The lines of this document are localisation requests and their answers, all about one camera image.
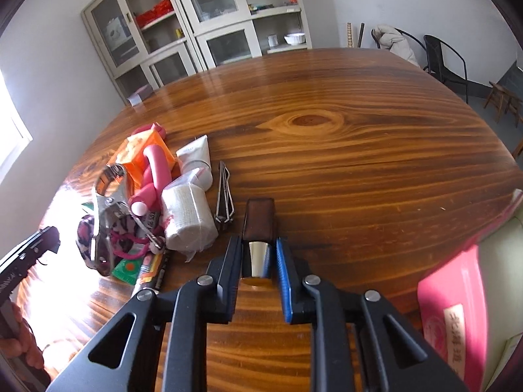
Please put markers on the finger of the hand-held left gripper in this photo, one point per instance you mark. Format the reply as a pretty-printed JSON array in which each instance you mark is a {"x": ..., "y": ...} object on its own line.
[{"x": 43, "y": 241}]

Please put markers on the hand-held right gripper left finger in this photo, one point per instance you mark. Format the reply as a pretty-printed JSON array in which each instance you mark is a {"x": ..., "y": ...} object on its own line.
[{"x": 229, "y": 277}]

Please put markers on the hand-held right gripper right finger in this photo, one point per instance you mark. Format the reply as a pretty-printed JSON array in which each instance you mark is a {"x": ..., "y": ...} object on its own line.
[{"x": 284, "y": 277}]

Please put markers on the brown leather and metal case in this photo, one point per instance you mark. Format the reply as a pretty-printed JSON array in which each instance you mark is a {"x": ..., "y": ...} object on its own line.
[{"x": 258, "y": 220}]

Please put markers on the green and white ointment tube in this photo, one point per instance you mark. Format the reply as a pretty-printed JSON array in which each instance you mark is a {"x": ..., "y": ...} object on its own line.
[{"x": 128, "y": 269}]

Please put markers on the white squeeze tube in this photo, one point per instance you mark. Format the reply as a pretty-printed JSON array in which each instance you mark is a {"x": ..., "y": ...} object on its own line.
[{"x": 195, "y": 153}]

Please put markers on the pink cardboard box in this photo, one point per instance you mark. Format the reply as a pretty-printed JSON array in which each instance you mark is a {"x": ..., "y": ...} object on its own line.
[{"x": 449, "y": 294}]

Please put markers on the red items on shelf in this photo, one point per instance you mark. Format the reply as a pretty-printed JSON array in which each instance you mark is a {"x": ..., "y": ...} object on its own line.
[{"x": 155, "y": 10}]

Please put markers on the person's left hand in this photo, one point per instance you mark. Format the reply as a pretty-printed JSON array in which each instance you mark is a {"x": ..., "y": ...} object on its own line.
[{"x": 28, "y": 343}]

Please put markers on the pink leopard print fabric pouch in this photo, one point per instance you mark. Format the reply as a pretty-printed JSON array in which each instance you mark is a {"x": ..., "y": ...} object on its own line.
[{"x": 83, "y": 232}]

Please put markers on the black pen with yellow label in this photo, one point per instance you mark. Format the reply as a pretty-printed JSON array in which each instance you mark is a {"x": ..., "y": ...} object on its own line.
[{"x": 157, "y": 271}]

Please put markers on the large metal spring clamp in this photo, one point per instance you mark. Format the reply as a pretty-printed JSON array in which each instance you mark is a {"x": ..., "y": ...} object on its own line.
[{"x": 108, "y": 208}]

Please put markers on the gauze roll in plastic bag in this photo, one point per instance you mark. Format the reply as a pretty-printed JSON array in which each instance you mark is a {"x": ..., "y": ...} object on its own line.
[{"x": 186, "y": 212}]

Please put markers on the bright window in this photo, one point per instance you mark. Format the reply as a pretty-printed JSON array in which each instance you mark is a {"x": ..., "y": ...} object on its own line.
[{"x": 10, "y": 130}]

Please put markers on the orange snack packet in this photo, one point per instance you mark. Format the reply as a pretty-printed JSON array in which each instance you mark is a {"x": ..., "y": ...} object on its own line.
[{"x": 130, "y": 155}]

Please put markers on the pink foam hair curler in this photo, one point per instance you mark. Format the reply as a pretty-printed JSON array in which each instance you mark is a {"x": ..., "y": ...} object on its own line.
[{"x": 157, "y": 167}]

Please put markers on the small grey card box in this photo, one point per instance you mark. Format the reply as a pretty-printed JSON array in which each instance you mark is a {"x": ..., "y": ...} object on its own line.
[{"x": 139, "y": 96}]

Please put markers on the white appliance carton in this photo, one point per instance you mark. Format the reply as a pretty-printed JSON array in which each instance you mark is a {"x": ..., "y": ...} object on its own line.
[{"x": 114, "y": 30}]

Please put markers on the white ceramic cup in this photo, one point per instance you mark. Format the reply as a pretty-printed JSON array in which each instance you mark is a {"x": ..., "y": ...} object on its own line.
[{"x": 273, "y": 41}]

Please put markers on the white ceramic bowl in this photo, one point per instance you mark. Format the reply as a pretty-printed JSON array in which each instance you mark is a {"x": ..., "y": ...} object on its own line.
[{"x": 295, "y": 39}]

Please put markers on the wooden beaded stick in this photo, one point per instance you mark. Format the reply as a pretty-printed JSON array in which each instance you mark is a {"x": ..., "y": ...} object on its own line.
[{"x": 349, "y": 34}]

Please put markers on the black stick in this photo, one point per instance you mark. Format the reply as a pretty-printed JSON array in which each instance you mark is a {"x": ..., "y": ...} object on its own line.
[{"x": 360, "y": 34}]

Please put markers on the beige padded jacket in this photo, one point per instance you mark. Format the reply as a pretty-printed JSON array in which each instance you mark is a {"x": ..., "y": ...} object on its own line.
[{"x": 394, "y": 43}]

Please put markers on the black metal armchair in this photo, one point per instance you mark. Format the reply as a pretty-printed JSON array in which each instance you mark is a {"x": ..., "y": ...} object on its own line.
[
  {"x": 408, "y": 36},
  {"x": 441, "y": 61}
]

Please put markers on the small wooden stool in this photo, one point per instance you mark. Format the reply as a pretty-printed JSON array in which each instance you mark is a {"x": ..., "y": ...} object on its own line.
[
  {"x": 517, "y": 110},
  {"x": 500, "y": 94}
]

